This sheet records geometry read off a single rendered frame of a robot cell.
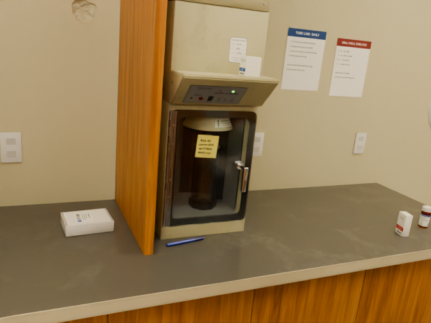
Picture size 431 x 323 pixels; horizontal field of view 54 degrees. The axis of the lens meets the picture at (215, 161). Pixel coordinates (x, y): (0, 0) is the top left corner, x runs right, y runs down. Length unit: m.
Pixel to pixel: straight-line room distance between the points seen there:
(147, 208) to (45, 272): 0.33
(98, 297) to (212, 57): 0.78
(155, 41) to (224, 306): 0.80
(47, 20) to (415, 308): 1.78
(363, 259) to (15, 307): 1.07
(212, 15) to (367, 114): 1.24
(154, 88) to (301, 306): 0.86
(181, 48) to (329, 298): 0.97
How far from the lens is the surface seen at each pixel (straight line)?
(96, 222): 1.51
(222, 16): 1.38
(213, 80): 1.25
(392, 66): 2.42
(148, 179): 1.28
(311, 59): 2.08
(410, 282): 1.84
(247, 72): 1.33
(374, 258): 1.58
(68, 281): 1.26
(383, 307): 1.80
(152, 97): 1.22
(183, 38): 1.33
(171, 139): 1.35
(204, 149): 1.39
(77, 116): 1.72
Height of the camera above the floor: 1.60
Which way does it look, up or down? 16 degrees down
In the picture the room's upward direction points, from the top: 5 degrees clockwise
